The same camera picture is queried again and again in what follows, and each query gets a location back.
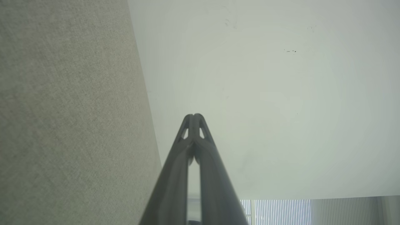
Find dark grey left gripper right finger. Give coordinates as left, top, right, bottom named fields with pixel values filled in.
left=194, top=113, right=249, bottom=225

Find white vertical window blinds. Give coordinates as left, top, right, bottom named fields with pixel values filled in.
left=240, top=196, right=386, bottom=225

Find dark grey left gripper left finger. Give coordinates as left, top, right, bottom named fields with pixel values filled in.
left=139, top=114, right=195, bottom=225

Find grey fabric sofa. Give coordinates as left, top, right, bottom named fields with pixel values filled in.
left=0, top=0, right=163, bottom=225

